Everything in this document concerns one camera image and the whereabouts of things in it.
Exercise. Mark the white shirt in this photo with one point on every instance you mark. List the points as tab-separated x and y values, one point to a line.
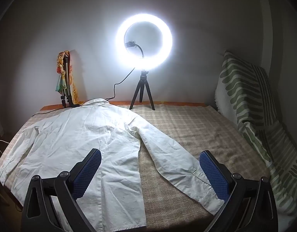
78	135

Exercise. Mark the orange bed sheet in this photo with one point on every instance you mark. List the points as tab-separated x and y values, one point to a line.
51	107

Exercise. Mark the black gooseneck phone holder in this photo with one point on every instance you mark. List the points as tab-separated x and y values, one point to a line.
138	47

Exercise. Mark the beige checked blanket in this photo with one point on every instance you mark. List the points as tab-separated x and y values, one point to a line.
187	130

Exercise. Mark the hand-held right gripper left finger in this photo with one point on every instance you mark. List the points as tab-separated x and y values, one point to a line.
88	171

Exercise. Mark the folded tripod with colourful scarf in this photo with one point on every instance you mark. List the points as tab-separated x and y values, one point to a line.
60	83

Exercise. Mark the green patterned white pillow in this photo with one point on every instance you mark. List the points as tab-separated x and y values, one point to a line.
283	174
235	89

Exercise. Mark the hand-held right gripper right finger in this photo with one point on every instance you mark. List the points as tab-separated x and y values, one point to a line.
213	176

